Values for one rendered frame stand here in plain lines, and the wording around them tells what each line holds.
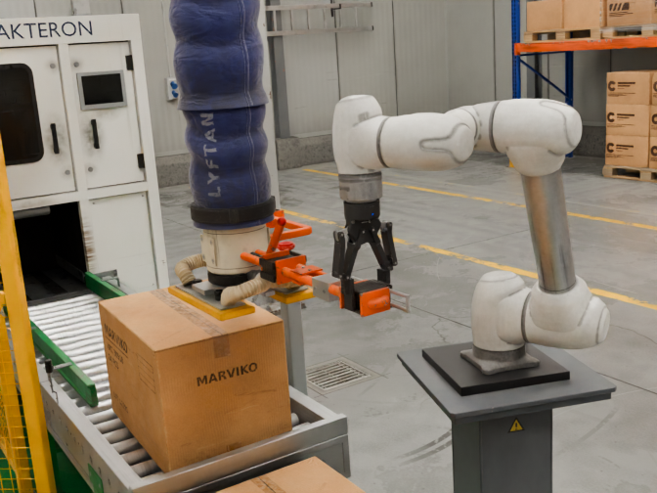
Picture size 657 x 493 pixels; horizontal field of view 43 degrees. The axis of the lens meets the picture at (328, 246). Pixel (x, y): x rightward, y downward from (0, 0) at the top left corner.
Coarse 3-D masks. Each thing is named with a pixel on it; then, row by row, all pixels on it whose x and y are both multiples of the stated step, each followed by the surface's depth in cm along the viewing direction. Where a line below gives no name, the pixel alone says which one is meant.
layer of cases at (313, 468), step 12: (288, 468) 243; (300, 468) 242; (312, 468) 242; (324, 468) 241; (252, 480) 237; (264, 480) 236; (276, 480) 236; (288, 480) 235; (300, 480) 235; (312, 480) 235; (324, 480) 234; (336, 480) 234; (348, 480) 233; (216, 492) 232; (228, 492) 231; (240, 492) 231; (252, 492) 230; (264, 492) 230; (276, 492) 230; (288, 492) 229; (300, 492) 229; (312, 492) 228; (324, 492) 228; (336, 492) 228; (348, 492) 227; (360, 492) 227
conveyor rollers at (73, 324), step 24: (48, 312) 408; (72, 312) 406; (96, 312) 409; (72, 336) 370; (96, 336) 367; (72, 360) 343; (96, 360) 339; (96, 384) 313; (96, 408) 294; (120, 432) 272; (144, 456) 257
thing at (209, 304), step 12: (168, 288) 234; (180, 288) 230; (192, 300) 221; (204, 300) 217; (216, 300) 216; (204, 312) 215; (216, 312) 209; (228, 312) 208; (240, 312) 210; (252, 312) 212
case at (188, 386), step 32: (128, 320) 257; (160, 320) 255; (192, 320) 253; (256, 320) 249; (128, 352) 255; (160, 352) 230; (192, 352) 234; (224, 352) 240; (256, 352) 245; (128, 384) 262; (160, 384) 231; (192, 384) 236; (224, 384) 241; (256, 384) 247; (128, 416) 269; (160, 416) 235; (192, 416) 238; (224, 416) 243; (256, 416) 249; (288, 416) 254; (160, 448) 241; (192, 448) 240; (224, 448) 245
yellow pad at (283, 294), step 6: (282, 288) 224; (300, 288) 223; (306, 288) 223; (276, 294) 221; (282, 294) 219; (288, 294) 219; (294, 294) 219; (300, 294) 219; (306, 294) 220; (312, 294) 221; (282, 300) 218; (288, 300) 217; (294, 300) 218; (300, 300) 219
